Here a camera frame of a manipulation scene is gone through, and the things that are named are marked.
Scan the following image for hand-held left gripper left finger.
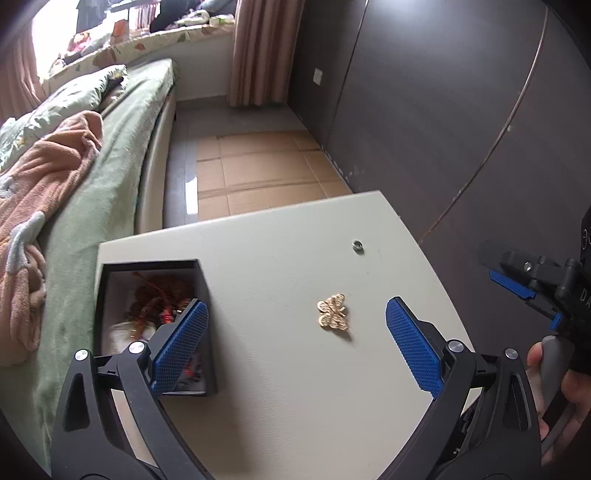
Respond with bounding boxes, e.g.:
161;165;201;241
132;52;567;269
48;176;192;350
51;299;215;480

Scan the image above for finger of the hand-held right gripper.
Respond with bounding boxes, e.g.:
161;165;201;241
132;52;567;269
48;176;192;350
478;240;570;302
531;298;566;331

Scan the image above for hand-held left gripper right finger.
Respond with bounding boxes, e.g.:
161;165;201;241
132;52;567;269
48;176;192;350
385;296;542;480

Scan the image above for black cardboard box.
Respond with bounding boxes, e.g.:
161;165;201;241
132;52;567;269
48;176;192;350
95;259;219;398

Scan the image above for white round pendant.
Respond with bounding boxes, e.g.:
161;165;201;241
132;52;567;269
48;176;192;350
109;320;145;346

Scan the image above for brown bead bracelet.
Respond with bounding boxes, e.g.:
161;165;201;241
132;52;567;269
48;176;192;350
131;272;197;326

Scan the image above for gold butterfly brooch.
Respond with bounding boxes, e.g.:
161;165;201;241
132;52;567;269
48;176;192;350
316;292;351;332

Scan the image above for person's right hand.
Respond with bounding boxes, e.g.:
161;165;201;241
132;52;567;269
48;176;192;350
526;342;591;468

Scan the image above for bed with green sheet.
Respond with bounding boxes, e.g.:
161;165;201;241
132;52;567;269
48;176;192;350
0;58;179;464

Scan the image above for dark brown wardrobe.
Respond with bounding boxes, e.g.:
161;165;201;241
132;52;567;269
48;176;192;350
288;0;591;278

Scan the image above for flattened cardboard sheet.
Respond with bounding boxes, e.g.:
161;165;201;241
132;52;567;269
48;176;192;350
196;130;352;216

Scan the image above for pink fleece blanket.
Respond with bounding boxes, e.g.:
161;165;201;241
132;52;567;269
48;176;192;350
0;111;105;366

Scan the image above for pale floral quilt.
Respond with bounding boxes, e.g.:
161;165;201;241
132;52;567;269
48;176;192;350
0;65;129;172

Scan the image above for leaf print window seat cushion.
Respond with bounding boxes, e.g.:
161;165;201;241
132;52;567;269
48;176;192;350
41;17;237;94

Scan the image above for pink curtain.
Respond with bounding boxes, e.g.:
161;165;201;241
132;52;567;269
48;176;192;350
228;0;306;108
0;31;52;126

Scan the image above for window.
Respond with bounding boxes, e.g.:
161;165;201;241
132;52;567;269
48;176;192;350
31;0;162;80

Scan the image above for black clothing pile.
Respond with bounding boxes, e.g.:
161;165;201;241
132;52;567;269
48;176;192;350
150;0;205;34

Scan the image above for hanging dark clothes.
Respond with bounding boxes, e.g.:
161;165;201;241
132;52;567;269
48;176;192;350
76;0;112;34

